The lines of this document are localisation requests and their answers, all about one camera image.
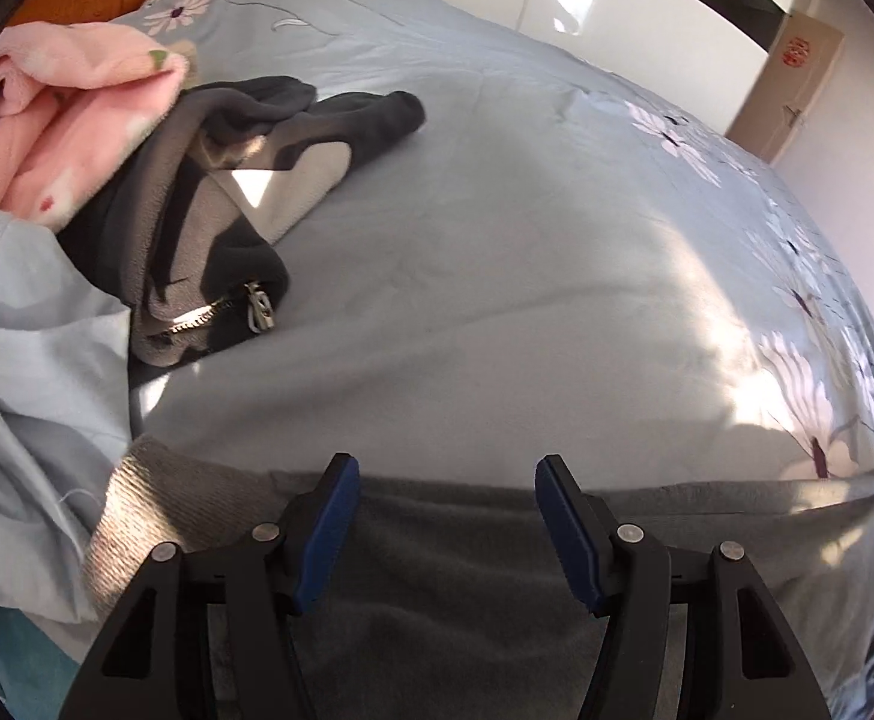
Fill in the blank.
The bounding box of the blue floral bed sheet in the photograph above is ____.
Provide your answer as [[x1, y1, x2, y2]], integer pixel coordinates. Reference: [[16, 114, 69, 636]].
[[107, 0, 874, 720]]

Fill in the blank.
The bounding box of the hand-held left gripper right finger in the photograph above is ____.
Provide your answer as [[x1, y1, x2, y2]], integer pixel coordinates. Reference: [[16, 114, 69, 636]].
[[534, 454, 833, 720]]

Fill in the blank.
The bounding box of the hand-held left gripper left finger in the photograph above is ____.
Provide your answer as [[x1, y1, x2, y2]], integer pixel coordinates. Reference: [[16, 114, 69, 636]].
[[58, 452, 361, 720]]

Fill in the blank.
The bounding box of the cardboard box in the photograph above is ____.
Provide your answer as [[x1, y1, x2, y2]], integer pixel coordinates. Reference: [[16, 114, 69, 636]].
[[723, 9, 846, 164]]

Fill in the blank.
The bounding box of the grey sweatshirt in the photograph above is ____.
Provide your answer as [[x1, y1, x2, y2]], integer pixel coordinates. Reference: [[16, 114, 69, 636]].
[[80, 435, 874, 720]]

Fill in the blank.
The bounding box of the pink floral garment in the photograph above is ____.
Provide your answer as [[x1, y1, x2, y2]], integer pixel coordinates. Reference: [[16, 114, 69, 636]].
[[0, 21, 192, 233]]

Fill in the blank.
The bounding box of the light blue shirt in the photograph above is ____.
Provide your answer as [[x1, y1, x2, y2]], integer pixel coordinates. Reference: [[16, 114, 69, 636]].
[[0, 206, 138, 691]]

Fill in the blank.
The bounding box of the black grey fleece jacket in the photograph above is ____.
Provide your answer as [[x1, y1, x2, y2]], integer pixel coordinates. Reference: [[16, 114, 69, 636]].
[[56, 76, 427, 368]]

